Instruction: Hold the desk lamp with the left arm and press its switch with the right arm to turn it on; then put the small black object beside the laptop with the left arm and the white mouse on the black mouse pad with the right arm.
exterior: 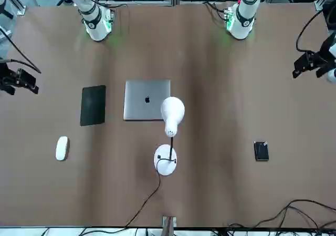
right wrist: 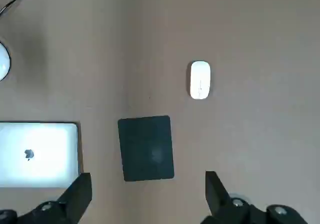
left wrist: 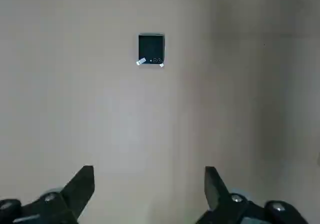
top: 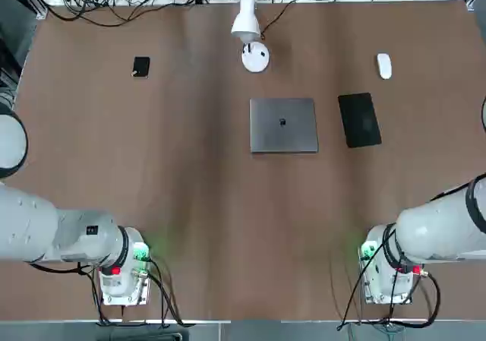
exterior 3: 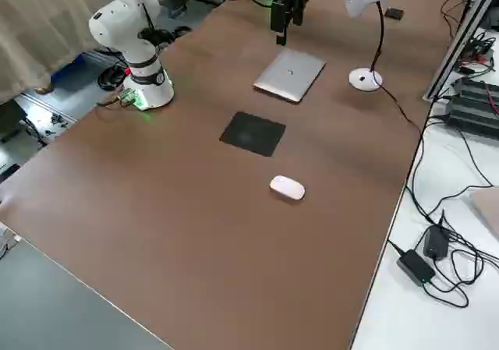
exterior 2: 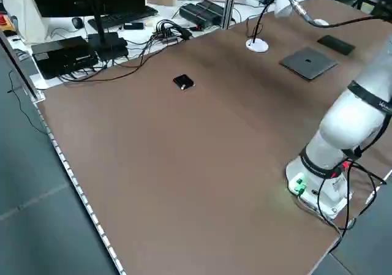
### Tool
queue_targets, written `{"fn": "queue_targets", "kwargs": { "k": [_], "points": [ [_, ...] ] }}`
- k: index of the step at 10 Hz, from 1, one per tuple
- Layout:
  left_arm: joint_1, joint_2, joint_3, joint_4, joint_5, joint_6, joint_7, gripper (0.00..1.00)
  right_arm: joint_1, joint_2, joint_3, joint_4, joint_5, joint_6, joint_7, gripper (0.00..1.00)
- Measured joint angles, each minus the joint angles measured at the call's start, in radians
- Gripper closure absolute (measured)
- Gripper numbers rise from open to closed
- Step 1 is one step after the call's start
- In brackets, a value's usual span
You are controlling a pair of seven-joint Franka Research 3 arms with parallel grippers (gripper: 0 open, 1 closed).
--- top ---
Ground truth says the white desk lamp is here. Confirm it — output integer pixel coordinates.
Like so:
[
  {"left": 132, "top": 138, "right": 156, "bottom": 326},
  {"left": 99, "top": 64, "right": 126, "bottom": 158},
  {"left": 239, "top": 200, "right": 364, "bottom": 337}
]
[{"left": 230, "top": 0, "right": 272, "bottom": 74}]

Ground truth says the small black object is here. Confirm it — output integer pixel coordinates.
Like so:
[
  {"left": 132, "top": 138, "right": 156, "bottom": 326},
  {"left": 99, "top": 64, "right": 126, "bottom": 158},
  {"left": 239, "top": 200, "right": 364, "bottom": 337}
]
[{"left": 131, "top": 55, "right": 151, "bottom": 79}]

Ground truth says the white computer mouse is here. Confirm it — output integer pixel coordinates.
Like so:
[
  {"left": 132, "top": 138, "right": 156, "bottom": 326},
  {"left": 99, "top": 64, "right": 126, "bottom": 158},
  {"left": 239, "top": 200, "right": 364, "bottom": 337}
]
[{"left": 376, "top": 53, "right": 393, "bottom": 80}]

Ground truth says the grey closed laptop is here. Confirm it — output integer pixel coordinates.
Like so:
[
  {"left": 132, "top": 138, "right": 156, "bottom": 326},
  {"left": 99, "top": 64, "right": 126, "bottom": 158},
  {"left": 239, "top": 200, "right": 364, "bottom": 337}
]
[{"left": 248, "top": 97, "right": 320, "bottom": 155}]

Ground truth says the black mouse pad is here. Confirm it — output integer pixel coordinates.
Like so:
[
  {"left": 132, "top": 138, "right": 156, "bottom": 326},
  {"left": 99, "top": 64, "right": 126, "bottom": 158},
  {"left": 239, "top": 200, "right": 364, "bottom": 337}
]
[{"left": 337, "top": 92, "right": 383, "bottom": 149}]

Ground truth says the black lamp power cable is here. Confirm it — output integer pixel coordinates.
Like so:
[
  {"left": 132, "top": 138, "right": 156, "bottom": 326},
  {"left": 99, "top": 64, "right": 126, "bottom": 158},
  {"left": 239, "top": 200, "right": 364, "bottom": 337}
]
[{"left": 259, "top": 0, "right": 377, "bottom": 40}]

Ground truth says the black left base cable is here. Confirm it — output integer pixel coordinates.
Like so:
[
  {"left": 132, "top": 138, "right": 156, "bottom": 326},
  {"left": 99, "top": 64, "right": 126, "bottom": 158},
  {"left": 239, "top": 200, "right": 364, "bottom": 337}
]
[{"left": 146, "top": 256, "right": 197, "bottom": 327}]

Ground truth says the black base cable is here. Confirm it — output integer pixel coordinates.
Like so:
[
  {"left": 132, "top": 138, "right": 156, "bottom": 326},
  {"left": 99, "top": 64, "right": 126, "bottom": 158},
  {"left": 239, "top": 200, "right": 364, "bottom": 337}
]
[
  {"left": 146, "top": 256, "right": 197, "bottom": 327},
  {"left": 374, "top": 270, "right": 442, "bottom": 327}
]

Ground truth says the black cable along right arm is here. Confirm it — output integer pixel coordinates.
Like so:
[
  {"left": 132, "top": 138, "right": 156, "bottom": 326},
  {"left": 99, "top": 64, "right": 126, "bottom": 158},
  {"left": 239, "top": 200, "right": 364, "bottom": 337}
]
[{"left": 336, "top": 223, "right": 396, "bottom": 333}]

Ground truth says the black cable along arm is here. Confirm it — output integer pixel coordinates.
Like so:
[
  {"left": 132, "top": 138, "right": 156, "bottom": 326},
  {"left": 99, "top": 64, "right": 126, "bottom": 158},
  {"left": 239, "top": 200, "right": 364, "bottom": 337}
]
[
  {"left": 28, "top": 260, "right": 106, "bottom": 325},
  {"left": 336, "top": 223, "right": 396, "bottom": 333}
]

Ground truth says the long black table cable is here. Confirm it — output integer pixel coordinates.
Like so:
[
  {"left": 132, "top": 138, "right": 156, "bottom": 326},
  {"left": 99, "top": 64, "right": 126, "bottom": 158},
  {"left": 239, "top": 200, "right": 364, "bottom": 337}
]
[{"left": 47, "top": 0, "right": 153, "bottom": 29}]

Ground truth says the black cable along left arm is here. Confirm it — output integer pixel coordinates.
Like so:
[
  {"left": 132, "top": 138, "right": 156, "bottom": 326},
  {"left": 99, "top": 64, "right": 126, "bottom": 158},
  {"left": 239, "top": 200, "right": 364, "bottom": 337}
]
[{"left": 28, "top": 260, "right": 106, "bottom": 325}]

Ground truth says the black right base cable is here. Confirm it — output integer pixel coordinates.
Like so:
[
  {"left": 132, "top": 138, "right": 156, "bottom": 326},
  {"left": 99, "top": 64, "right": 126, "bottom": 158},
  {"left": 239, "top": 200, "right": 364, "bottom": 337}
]
[{"left": 374, "top": 270, "right": 442, "bottom": 327}]

